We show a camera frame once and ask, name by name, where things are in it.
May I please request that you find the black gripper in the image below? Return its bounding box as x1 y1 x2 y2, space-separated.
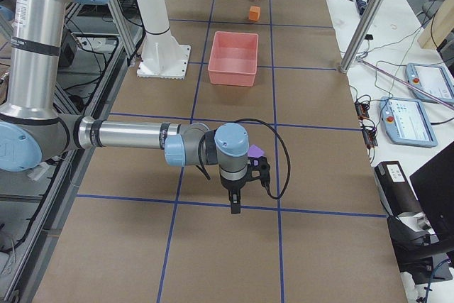
226 182 245 214

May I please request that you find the purple foam block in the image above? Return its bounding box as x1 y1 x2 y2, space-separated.
248 145 265 158

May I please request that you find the orange foam block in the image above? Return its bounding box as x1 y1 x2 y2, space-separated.
248 6 261 22

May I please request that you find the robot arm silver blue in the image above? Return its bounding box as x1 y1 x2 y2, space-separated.
1 0 252 214

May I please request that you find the pink plastic bin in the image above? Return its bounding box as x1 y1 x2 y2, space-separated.
208 31 259 87

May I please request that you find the black box with label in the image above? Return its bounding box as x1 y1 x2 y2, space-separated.
374 161 422 217

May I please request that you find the near teach pendant tablet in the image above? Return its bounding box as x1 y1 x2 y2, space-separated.
380 97 438 148

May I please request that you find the teach pendant tablet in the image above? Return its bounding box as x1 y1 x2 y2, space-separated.
405 63 453 105
380 97 438 148

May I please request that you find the metal rod with pink tint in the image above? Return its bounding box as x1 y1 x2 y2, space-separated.
355 57 453 110

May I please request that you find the black monitor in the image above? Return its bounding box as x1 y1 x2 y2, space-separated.
410 143 453 238

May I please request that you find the far teach pendant tablet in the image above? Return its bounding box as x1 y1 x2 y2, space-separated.
405 63 453 105

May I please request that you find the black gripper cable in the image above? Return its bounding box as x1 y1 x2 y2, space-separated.
197 119 292 200

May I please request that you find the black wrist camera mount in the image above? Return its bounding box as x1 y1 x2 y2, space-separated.
245 156 270 189

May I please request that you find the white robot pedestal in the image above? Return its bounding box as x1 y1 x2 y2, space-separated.
136 0 191 79

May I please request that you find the aluminium frame post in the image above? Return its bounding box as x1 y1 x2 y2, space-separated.
339 0 384 74

